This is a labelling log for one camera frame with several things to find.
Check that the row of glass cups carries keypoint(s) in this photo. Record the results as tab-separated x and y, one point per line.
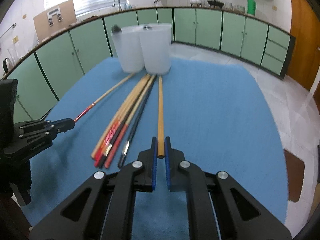
235	7

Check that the clear glass pitcher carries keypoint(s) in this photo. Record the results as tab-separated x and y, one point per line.
13	53

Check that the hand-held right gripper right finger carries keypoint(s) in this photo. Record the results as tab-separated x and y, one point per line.
167	166

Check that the steel electric kettle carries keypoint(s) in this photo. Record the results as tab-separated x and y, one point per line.
7	66

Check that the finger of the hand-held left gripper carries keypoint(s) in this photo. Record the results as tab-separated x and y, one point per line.
37	143
62	123

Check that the wooden chopstick red patterned end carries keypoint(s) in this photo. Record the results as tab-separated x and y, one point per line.
105	96

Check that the brown wooden door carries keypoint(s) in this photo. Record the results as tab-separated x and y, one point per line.
305	42

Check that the green base kitchen cabinets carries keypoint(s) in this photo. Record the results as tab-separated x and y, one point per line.
207	27

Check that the green thermos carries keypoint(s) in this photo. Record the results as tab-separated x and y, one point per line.
251	6

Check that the brown cardboard box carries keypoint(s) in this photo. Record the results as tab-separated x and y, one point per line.
42	27

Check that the metal towel rail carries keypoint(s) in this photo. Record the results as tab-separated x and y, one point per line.
8	28

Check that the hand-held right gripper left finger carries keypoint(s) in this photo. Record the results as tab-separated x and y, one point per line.
155	166

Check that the black chopstick red band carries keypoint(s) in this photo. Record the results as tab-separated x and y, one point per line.
121	130

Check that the bundle of mixed chopsticks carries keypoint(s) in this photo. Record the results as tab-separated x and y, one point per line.
122	120

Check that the steel kitchen faucet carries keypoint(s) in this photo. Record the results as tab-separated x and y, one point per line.
119	3

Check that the white two-compartment utensil holder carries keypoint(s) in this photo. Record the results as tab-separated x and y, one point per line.
155	52

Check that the small glass bottles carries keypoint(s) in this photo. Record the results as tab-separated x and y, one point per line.
129	6

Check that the white cooking pot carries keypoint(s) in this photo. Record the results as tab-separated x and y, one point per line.
195	0

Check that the blue table mat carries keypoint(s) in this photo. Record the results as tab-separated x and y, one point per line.
212	120

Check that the plain wooden chopstick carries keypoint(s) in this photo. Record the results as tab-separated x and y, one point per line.
160	110

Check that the black wok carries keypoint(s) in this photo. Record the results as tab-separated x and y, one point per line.
215	3

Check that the yellow wall socket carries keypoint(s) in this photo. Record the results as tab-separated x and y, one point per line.
274	8
15	39

